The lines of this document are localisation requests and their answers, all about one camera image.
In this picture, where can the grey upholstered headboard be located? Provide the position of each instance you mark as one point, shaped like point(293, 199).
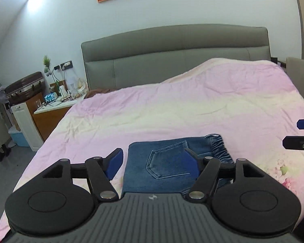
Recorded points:
point(156, 54)

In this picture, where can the small green plant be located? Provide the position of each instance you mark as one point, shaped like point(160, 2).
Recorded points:
point(47, 64)

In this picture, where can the blue denim jeans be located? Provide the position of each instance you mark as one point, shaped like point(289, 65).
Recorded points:
point(165, 166)

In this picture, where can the brown pillow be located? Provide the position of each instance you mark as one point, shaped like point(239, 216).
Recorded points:
point(91, 93)

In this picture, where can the black shoes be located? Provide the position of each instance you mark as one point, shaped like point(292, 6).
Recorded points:
point(4, 152)

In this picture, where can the pink bed sheet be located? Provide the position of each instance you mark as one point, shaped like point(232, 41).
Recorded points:
point(253, 106)

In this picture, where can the wooden bedside table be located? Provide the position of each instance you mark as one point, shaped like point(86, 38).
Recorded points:
point(48, 117)

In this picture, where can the brown suitcase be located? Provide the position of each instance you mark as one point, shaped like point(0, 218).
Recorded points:
point(25, 88)

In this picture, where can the wall power outlet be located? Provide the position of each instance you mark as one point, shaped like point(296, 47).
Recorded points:
point(66, 65)

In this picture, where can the blue plastic bin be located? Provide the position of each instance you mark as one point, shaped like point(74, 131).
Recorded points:
point(18, 137)

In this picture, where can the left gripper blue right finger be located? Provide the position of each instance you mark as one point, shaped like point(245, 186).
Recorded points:
point(205, 185)

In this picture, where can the standing fan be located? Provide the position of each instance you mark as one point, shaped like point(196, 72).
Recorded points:
point(3, 102)

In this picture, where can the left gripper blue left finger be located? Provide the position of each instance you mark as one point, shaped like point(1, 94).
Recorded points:
point(101, 171)

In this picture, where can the grey bedside chair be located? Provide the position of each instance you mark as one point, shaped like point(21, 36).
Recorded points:
point(295, 71)

